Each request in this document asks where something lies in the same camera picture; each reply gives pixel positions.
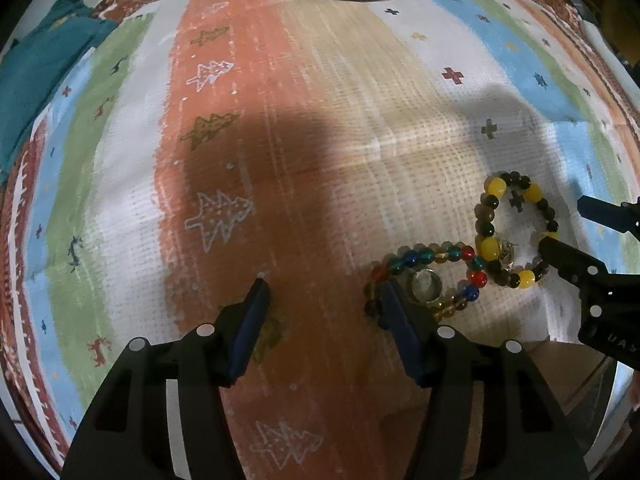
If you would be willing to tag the small silver pendant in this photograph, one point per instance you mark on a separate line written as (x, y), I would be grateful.
(508, 255)

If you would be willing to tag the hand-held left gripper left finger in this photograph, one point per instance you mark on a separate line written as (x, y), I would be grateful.
(250, 322)

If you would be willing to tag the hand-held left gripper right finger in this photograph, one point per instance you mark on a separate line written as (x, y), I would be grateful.
(400, 330)

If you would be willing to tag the teal cloth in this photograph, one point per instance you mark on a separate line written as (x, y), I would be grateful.
(45, 70)

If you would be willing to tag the striped colourful mat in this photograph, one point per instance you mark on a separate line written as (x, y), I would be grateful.
(325, 135)

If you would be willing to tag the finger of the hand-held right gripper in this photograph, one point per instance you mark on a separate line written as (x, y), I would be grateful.
(607, 214)
(567, 259)

